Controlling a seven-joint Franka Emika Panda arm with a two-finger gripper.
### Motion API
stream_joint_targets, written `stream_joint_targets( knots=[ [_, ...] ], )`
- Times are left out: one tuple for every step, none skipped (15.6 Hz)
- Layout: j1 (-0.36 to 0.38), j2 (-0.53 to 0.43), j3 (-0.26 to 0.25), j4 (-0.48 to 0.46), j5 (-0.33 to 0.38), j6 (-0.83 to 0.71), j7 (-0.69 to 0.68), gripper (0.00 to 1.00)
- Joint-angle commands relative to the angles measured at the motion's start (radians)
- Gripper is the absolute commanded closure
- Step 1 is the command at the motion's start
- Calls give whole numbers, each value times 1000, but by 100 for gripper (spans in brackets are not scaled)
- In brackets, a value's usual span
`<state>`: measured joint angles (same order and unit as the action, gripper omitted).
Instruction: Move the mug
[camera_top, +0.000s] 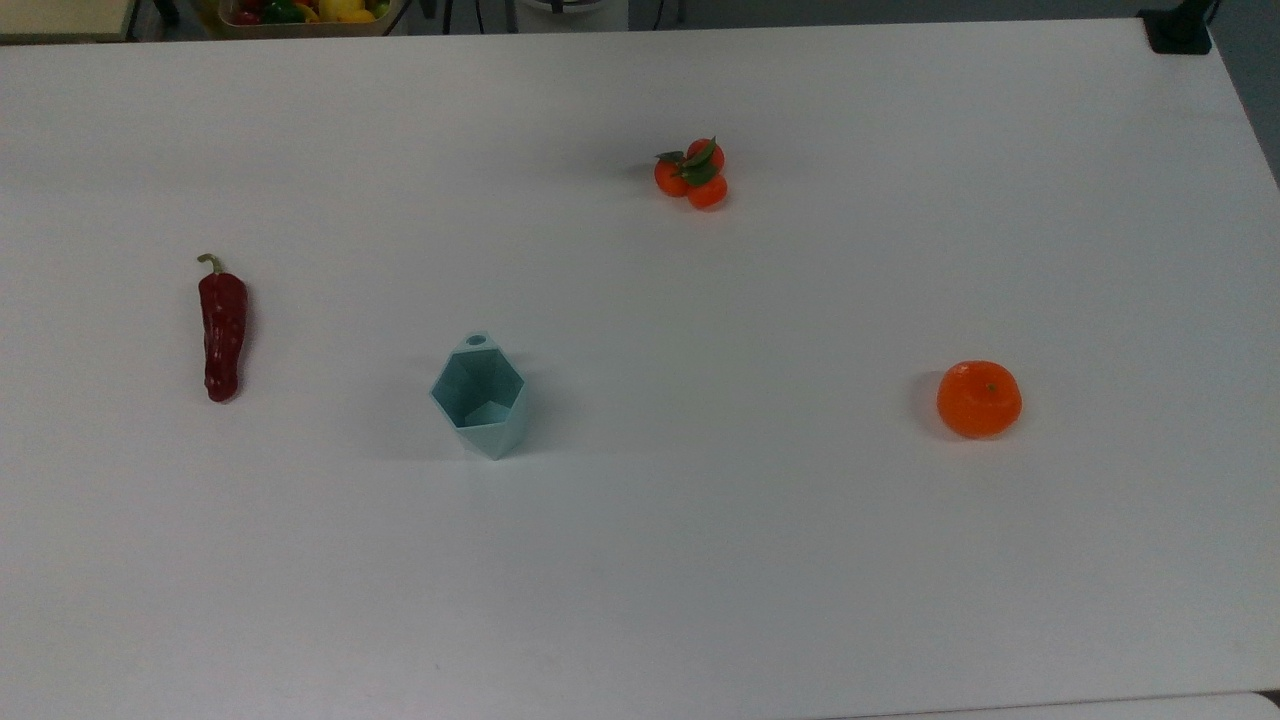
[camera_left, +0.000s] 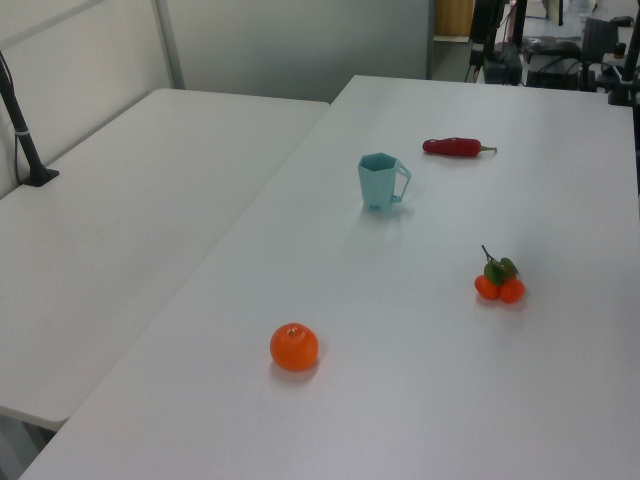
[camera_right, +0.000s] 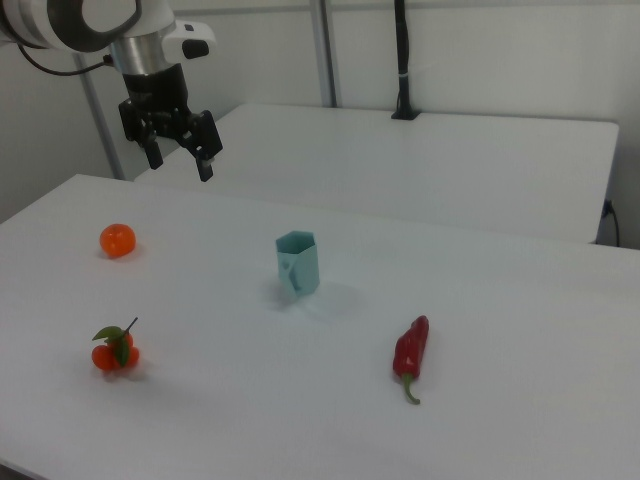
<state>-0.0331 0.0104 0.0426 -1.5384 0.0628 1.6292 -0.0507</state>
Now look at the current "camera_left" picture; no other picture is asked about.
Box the teal faceted plastic mug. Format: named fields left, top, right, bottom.
left=357, top=153, right=414, bottom=213

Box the large orange mandarin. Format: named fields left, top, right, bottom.
left=269, top=321, right=320, bottom=372

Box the red chili pepper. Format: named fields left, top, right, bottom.
left=422, top=136, right=499, bottom=159

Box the small tangerine cluster with leaves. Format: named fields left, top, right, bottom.
left=473, top=244, right=527, bottom=305

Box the white adjoining table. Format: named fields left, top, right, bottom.
left=0, top=88, right=331, bottom=433

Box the black equipment stand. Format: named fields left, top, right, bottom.
left=467, top=0, right=525, bottom=85

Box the wooden cabinet panel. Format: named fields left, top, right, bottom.
left=433, top=0, right=476, bottom=39

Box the black office chair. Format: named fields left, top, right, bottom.
left=579, top=16, right=634, bottom=69

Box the black clamped pole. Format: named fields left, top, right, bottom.
left=606, top=27, right=640, bottom=107

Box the grey metal partition post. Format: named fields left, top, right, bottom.
left=153, top=0, right=187, bottom=92

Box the black camera pole with base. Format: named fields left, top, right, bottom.
left=0, top=49, right=61, bottom=189

